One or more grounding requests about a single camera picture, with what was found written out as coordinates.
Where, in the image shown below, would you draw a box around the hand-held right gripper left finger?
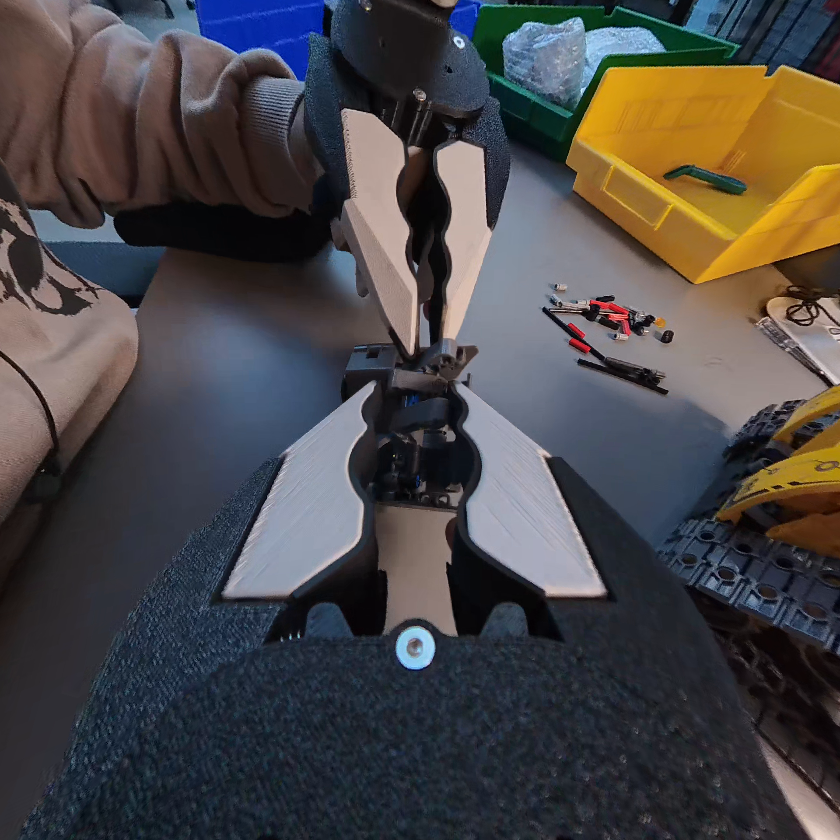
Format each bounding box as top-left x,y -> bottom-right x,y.
222,382 -> 382,601

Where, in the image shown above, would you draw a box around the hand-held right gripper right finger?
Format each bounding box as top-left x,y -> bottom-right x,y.
449,382 -> 608,599

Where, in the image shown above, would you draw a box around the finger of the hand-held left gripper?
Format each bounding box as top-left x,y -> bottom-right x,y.
339,108 -> 423,361
420,140 -> 494,345

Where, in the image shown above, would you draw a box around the grey brick engine assembly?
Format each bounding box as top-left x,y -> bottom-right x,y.
340,337 -> 480,511

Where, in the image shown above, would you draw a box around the yellow brick-built vehicle model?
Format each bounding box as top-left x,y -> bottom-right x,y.
656,384 -> 840,796

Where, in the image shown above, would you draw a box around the person's left forearm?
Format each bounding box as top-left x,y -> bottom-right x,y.
0,0 -> 324,232

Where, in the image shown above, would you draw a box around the grey desk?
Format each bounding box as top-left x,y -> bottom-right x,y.
0,141 -> 840,840

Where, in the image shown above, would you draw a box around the green plastic bin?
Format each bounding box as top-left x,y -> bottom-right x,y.
472,5 -> 741,164

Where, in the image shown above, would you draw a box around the blue plastic bin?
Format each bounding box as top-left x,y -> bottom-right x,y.
196,0 -> 483,64

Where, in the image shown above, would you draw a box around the clear plastic bag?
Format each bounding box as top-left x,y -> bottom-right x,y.
502,17 -> 588,110
583,26 -> 668,94

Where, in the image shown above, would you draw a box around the black axle with red bush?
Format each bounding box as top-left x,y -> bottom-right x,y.
541,306 -> 609,362

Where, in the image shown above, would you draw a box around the pile of small brick pins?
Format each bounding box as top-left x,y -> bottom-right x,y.
548,295 -> 657,343

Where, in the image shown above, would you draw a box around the grey and black connector pins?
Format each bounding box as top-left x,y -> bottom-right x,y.
604,356 -> 668,385

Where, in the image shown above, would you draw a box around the yellow plastic bin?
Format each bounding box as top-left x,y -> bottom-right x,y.
566,63 -> 840,285

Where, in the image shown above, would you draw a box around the green brick separator tool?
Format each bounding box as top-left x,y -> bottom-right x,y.
662,163 -> 748,196

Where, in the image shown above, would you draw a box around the dark grey chair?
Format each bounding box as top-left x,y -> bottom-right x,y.
41,241 -> 166,309

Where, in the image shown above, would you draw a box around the person's beige hoodie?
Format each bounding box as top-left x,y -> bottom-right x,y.
0,164 -> 140,578

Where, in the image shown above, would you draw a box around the white paper sheet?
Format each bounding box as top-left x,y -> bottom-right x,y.
766,295 -> 840,385

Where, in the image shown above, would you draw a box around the grey parts drawer cabinet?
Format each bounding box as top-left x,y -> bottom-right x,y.
682,0 -> 840,81

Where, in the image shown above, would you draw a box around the black cord with toggle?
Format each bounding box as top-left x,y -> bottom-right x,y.
0,350 -> 64,505

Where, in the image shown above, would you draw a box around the black coiled cable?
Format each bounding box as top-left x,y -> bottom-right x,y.
784,285 -> 835,326

